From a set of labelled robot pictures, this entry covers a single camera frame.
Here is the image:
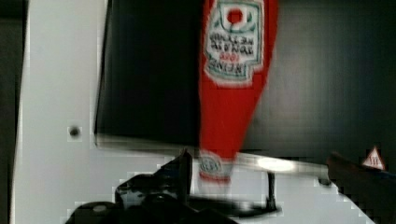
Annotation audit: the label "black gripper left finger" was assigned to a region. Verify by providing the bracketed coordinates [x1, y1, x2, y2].
[115, 149, 192, 215]

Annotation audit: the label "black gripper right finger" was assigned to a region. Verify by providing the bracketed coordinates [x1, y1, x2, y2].
[326, 152, 396, 224]

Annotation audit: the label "red ketchup bottle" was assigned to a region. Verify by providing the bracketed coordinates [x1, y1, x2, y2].
[199, 0, 278, 187]

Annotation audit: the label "black toaster oven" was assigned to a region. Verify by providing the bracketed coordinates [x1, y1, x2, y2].
[93, 0, 395, 173]

